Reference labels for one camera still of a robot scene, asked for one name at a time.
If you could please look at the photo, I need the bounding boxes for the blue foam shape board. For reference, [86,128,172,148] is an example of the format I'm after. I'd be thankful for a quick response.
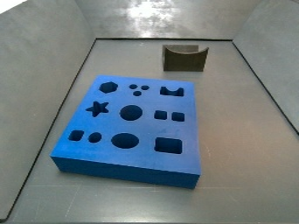
[51,75,202,189]

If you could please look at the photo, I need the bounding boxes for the black curved holder stand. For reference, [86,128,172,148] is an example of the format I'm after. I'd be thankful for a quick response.
[163,45,210,72]

